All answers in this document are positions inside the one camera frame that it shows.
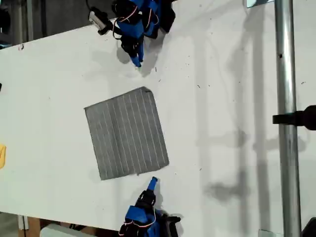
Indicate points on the steel post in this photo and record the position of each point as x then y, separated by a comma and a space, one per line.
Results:
286, 74

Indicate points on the grey frame bar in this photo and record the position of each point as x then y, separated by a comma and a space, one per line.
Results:
29, 19

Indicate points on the small table edge clip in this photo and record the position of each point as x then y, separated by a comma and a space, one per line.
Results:
21, 47

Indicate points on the black rounded object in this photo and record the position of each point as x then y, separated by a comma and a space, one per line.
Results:
310, 229

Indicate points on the yellow object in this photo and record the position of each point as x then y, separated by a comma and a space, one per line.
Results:
2, 155

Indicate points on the brown wooden board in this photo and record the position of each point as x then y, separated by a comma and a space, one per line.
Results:
33, 227

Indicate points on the black camera box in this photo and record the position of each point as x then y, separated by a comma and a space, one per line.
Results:
171, 222
97, 19

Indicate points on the white table leg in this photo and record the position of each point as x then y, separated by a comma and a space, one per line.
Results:
22, 222

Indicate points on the white box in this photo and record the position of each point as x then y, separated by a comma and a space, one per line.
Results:
56, 232

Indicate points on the black clamp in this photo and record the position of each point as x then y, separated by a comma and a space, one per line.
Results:
306, 118

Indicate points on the grey white-striped towel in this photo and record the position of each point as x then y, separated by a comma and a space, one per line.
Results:
126, 133

